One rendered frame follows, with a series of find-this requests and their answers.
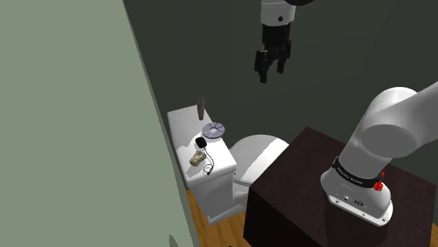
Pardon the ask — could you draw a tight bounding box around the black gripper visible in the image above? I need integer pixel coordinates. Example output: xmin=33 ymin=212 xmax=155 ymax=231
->
xmin=254 ymin=21 xmax=293 ymax=84

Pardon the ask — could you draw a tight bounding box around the grey disc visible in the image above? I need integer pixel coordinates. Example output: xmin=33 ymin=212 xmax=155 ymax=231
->
xmin=201 ymin=121 xmax=226 ymax=140

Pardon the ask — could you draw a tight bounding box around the beige rock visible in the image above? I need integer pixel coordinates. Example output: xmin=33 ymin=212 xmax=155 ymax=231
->
xmin=189 ymin=151 xmax=208 ymax=168

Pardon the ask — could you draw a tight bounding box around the white toilet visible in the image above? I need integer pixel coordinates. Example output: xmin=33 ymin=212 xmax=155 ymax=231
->
xmin=166 ymin=105 xmax=291 ymax=226

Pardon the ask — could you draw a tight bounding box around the dark robot stand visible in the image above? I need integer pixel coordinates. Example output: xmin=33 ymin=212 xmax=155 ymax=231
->
xmin=243 ymin=126 xmax=438 ymax=247

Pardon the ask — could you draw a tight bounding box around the black corded mouse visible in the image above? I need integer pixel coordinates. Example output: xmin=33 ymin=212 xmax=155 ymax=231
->
xmin=195 ymin=137 xmax=215 ymax=176

